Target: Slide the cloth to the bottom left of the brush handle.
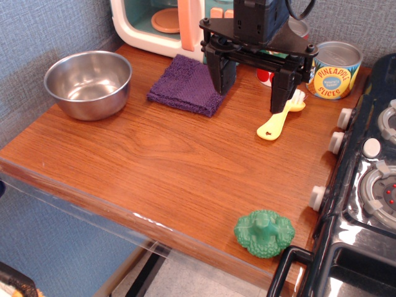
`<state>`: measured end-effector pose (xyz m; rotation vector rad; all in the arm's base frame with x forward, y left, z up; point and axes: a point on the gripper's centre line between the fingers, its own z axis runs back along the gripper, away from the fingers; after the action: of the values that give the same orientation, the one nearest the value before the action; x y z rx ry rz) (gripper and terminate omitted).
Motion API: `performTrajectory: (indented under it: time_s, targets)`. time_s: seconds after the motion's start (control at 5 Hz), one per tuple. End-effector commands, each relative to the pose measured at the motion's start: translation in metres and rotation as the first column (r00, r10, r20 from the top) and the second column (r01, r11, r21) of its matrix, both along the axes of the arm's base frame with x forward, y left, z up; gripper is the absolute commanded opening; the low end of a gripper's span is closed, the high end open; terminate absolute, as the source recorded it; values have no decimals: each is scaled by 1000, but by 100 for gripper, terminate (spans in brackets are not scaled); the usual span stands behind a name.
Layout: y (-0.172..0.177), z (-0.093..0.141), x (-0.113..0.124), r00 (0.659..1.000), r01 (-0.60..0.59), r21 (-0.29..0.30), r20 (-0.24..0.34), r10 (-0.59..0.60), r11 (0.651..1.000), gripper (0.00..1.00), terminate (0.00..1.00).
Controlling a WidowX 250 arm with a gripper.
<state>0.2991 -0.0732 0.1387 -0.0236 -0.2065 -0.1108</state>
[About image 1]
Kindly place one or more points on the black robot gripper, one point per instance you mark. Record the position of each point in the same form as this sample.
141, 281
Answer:
257, 26

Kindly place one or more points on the purple blue folded cloth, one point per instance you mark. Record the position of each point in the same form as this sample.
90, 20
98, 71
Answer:
186, 85

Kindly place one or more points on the red white toy can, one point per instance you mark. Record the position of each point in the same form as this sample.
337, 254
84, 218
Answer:
299, 27

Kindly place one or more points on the yellow toy dish brush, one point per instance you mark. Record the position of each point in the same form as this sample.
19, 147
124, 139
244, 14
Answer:
272, 129

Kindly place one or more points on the pineapple slices toy can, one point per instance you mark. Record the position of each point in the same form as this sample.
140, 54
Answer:
335, 70

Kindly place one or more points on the grey stove knob upper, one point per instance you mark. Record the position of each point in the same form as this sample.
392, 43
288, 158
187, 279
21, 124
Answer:
344, 118

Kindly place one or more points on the grey stove knob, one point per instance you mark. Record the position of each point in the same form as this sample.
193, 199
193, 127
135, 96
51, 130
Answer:
336, 142
316, 198
344, 118

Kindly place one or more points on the white toy microwave oven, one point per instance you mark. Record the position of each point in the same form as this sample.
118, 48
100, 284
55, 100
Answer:
167, 28

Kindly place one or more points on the grey stove knob middle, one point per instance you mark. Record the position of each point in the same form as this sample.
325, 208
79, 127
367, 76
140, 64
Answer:
336, 142

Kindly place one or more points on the grey stove knob lower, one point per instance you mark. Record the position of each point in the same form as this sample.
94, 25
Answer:
316, 198

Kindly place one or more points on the green toy broccoli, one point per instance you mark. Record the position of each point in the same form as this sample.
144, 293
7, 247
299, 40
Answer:
264, 233

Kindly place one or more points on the stainless steel bowl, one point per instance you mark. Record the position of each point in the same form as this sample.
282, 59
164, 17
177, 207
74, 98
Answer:
90, 86

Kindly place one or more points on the black toy stove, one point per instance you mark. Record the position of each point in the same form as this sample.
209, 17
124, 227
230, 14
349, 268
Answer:
354, 238

